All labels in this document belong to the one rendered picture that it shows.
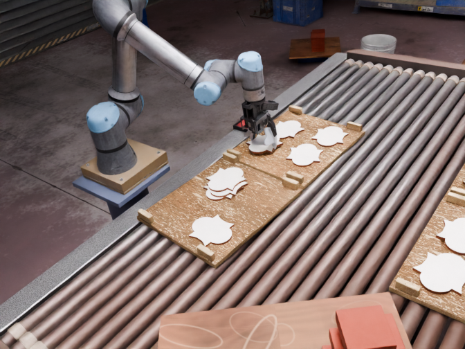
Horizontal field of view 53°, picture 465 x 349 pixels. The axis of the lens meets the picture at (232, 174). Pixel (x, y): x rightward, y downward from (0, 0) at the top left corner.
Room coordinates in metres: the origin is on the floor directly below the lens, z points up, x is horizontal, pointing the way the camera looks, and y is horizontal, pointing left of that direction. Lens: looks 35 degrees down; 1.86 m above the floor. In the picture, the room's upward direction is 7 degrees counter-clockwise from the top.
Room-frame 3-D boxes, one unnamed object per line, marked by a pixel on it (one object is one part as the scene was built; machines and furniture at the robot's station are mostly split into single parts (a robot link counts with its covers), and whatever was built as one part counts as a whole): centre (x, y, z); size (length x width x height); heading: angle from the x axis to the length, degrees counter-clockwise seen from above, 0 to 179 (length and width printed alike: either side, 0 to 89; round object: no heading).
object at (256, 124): (1.44, -0.11, 1.09); 0.09 x 0.08 x 0.12; 135
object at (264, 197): (1.17, 0.05, 0.93); 0.41 x 0.35 x 0.02; 134
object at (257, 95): (1.44, -0.11, 1.17); 0.08 x 0.08 x 0.05
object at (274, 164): (1.46, -0.25, 0.93); 0.41 x 0.35 x 0.02; 135
